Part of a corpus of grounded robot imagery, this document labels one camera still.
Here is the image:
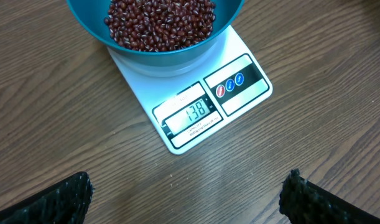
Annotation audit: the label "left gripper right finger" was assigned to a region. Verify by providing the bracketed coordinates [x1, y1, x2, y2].
[279, 169, 380, 224]

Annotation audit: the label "white digital kitchen scale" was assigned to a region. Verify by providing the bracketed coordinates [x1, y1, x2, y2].
[109, 26, 273, 155]

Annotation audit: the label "red beans in bowl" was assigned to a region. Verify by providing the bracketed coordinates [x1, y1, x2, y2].
[103, 0, 216, 52]

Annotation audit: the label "blue metal bowl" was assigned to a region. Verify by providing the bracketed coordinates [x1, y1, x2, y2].
[67, 0, 244, 66]

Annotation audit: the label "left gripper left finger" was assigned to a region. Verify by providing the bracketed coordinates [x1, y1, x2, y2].
[0, 171, 94, 224]

